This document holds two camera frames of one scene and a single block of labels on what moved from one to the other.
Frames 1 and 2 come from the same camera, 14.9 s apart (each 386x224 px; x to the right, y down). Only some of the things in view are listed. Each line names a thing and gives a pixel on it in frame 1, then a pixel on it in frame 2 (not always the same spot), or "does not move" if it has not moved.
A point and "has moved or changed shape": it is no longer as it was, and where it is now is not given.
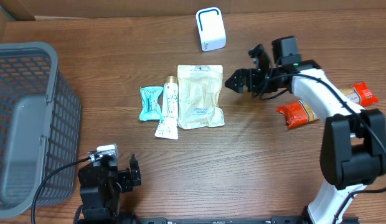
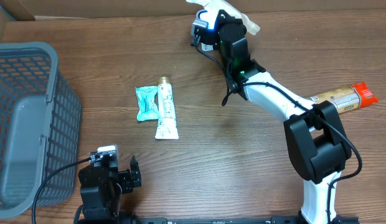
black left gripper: (124, 179) does not move
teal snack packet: (150, 108) has moved or changed shape
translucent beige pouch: (198, 91) to (226, 5)
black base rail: (223, 220) does not move
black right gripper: (253, 80) to (222, 18)
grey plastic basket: (37, 128) does not move
